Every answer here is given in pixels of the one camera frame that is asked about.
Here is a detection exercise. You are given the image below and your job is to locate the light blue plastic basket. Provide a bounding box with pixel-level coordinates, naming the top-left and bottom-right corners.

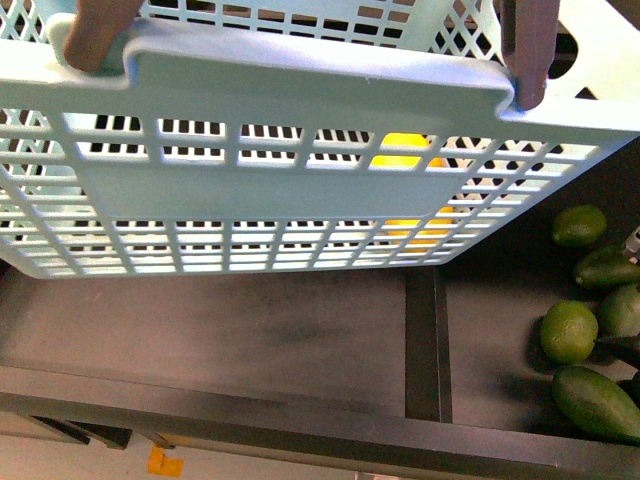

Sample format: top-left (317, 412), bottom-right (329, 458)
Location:
top-left (1, 1), bottom-right (639, 279)

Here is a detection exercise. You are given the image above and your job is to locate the yellow mango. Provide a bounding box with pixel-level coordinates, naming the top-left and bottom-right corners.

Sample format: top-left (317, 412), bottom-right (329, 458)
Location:
top-left (370, 132), bottom-right (453, 254)

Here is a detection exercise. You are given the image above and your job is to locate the green lime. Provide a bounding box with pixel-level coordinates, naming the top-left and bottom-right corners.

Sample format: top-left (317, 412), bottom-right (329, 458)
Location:
top-left (540, 300), bottom-right (599, 365)

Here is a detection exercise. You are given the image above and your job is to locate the green avocado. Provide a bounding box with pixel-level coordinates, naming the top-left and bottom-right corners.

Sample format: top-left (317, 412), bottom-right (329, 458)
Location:
top-left (551, 205), bottom-right (607, 248)
top-left (551, 366), bottom-right (639, 446)
top-left (573, 246), bottom-right (639, 290)

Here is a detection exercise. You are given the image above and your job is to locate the brown basket handle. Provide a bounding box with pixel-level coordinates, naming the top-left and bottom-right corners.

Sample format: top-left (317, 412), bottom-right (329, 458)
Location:
top-left (63, 0), bottom-right (560, 111)

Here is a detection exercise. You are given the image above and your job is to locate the black display tray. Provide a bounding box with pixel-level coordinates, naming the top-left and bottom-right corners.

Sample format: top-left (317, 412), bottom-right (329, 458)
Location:
top-left (1, 143), bottom-right (639, 479)

